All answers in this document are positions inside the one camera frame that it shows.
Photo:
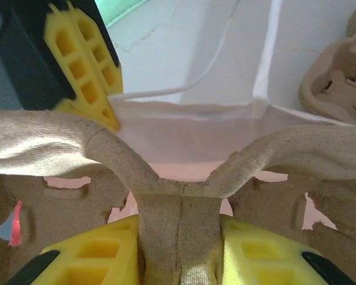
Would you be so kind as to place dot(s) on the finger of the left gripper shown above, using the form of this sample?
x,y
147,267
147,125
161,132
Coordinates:
x,y
98,47
77,77

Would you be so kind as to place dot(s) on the red white paper gift bag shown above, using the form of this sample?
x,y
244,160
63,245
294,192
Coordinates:
x,y
195,133

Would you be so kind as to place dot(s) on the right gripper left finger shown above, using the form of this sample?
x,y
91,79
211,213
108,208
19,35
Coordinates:
x,y
92,255

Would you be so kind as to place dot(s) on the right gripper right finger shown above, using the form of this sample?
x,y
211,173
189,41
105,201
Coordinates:
x,y
270,258

